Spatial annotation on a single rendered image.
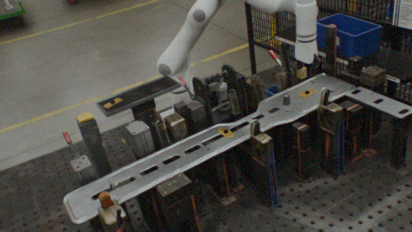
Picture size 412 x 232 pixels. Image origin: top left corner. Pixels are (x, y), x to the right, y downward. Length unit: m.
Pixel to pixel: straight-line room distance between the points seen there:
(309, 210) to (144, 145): 0.74
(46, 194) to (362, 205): 1.49
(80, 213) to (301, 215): 0.89
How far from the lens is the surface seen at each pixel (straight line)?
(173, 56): 2.17
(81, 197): 1.73
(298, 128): 1.86
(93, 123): 1.90
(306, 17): 1.89
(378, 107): 1.98
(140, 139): 1.80
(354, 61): 2.21
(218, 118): 2.03
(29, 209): 2.31
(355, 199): 1.96
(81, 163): 1.81
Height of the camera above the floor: 2.04
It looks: 31 degrees down
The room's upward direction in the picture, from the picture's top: 10 degrees counter-clockwise
